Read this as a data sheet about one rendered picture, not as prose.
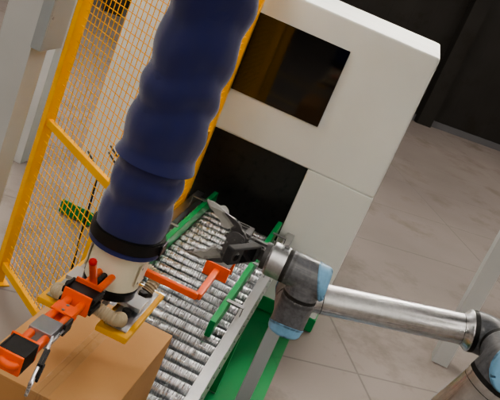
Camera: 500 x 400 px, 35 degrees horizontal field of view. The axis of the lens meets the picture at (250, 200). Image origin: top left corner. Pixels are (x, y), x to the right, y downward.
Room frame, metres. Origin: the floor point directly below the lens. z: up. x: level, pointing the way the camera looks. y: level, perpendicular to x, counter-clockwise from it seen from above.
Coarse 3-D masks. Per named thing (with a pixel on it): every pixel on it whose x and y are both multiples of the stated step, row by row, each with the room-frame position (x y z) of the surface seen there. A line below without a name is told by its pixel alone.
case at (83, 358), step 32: (32, 320) 2.13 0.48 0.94; (96, 320) 2.28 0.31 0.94; (64, 352) 2.03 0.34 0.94; (96, 352) 2.10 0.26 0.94; (128, 352) 2.17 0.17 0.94; (160, 352) 2.27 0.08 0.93; (0, 384) 1.82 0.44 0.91; (64, 384) 1.89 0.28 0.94; (96, 384) 1.95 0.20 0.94; (128, 384) 2.01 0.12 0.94
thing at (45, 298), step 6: (78, 264) 2.23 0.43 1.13; (84, 264) 2.24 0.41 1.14; (66, 282) 2.05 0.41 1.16; (48, 288) 2.03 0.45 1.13; (42, 294) 1.98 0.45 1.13; (48, 294) 1.99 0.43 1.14; (42, 300) 1.96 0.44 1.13; (48, 300) 1.97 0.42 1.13; (54, 300) 1.98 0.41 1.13; (48, 306) 1.96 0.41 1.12
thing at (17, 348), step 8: (16, 336) 1.55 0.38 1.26; (24, 336) 1.56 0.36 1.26; (0, 344) 1.50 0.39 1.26; (8, 344) 1.51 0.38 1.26; (16, 344) 1.52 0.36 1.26; (24, 344) 1.53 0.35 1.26; (32, 344) 1.54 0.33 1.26; (0, 352) 1.48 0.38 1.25; (8, 352) 1.48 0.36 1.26; (16, 352) 1.49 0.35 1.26; (24, 352) 1.50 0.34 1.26; (32, 352) 1.52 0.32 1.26; (16, 360) 1.48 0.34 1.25; (24, 360) 1.49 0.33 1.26; (32, 360) 1.54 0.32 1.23; (0, 368) 1.48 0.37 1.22; (24, 368) 1.50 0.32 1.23; (16, 376) 1.48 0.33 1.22
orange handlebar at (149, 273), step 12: (108, 276) 2.02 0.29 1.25; (156, 276) 2.14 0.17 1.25; (216, 276) 2.31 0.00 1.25; (180, 288) 2.13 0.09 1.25; (204, 288) 2.18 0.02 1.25; (60, 300) 1.79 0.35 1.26; (48, 312) 1.72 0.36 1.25; (60, 312) 1.74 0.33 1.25; (72, 312) 1.75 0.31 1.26; (0, 360) 1.47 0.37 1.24
